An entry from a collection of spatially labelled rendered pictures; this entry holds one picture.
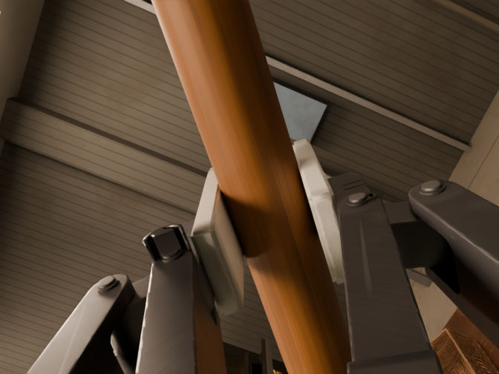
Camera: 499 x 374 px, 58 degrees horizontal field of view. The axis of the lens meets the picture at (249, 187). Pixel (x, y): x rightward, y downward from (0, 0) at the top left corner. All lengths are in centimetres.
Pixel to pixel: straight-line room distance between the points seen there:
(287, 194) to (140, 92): 346
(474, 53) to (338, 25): 107
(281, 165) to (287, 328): 7
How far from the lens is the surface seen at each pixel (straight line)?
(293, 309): 18
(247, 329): 423
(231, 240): 16
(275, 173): 15
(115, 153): 354
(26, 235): 417
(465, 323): 235
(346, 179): 16
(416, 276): 368
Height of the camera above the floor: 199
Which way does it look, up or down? 8 degrees down
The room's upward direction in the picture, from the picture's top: 68 degrees counter-clockwise
